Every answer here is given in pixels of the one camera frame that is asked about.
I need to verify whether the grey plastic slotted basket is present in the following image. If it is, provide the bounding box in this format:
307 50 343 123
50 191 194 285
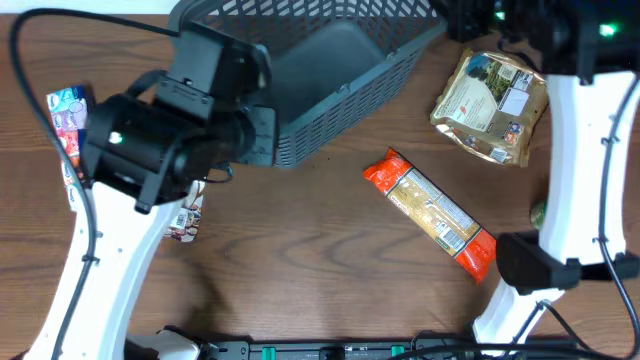
169 0 446 168

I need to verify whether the Kleenex tissue multipack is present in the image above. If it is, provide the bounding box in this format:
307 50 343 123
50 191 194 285
46 84 95 212

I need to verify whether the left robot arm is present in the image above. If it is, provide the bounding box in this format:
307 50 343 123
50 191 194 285
26 23 277 359

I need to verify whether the green lid spice jar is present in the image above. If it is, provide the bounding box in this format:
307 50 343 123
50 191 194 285
530 201 547 230

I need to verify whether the gold foil food bag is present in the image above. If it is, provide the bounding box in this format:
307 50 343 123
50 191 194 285
430 49 549 168

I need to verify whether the orange spaghetti packet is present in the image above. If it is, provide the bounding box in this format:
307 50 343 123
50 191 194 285
363 148 496 283

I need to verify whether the beige Pantree snack pouch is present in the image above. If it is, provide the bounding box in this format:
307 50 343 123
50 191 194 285
164 181 205 243

